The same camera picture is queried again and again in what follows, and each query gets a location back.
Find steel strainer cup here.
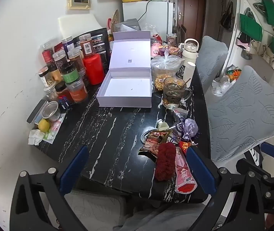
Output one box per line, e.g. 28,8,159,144
42,100,61,122

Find pale lilac gift box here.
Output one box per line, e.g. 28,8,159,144
96,31,152,108

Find white cable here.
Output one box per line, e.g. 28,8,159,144
140,130,152,144

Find small red gold packet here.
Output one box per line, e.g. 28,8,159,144
179,141,192,153

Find cluster of clear spice jars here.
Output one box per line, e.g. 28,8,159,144
38,34,96,104

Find white foam board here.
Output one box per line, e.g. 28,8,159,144
58,14,104,39

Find black hanging handbag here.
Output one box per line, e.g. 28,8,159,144
220,1,235,32

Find white green flat packet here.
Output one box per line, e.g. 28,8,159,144
43,119,64,142

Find grey covered chair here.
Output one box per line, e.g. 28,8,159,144
195,36,228,93
207,65,274,162
65,189,128,231

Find white plastic bags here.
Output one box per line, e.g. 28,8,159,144
211,75,236,97

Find clear crumpled plastic bag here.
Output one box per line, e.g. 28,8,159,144
142,23,161,39

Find yellow lemon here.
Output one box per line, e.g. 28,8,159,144
38,118,50,133

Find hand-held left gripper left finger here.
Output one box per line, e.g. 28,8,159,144
9,146,89,231

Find dark red fuzzy scrunchie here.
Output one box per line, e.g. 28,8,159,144
154,142,177,181

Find pink panda cup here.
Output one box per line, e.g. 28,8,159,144
151,42,163,57

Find pink red spout pouch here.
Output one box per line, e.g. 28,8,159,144
175,147,198,194

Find silver foil packet purple print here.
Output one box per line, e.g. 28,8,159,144
174,122,185,136

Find glass mug of tea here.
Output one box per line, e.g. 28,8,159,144
161,76,193,109

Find folded cardboard sheets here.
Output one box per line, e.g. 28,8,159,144
176,24,188,45

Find silver foil packet red mark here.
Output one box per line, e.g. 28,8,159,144
173,108,188,124

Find grey flat case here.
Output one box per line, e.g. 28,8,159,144
27,99,47,124

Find clear packet of yellow snacks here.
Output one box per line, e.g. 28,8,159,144
151,73,166,92

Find red plastic canister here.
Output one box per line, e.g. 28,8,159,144
83,53,105,85

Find small blue bottles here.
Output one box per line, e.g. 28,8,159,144
58,96,70,112

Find plastic bag wrapped container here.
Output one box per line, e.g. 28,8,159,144
151,49,184,80

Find crumpled white tissue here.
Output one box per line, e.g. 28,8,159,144
28,129,45,145

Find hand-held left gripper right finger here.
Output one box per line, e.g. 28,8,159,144
186,146,267,231

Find brown door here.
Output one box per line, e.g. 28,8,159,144
177,0,206,44

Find cream water bottle with handle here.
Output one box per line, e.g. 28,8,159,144
178,38,199,59

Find pale yellow cream tube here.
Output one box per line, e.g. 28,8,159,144
157,120,169,135

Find white cylindrical bottle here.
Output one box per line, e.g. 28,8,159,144
183,61,196,82

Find grey paper bag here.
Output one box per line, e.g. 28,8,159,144
114,18,141,32

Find round woven mat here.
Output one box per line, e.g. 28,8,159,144
110,9,120,29

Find lavender fabric sachet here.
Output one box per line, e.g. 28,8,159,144
177,118,199,141

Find black power cable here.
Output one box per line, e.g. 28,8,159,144
137,0,152,22

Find red brown snack packet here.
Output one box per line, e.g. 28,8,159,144
138,129,173,159

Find white fridge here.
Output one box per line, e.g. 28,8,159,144
123,0,175,40

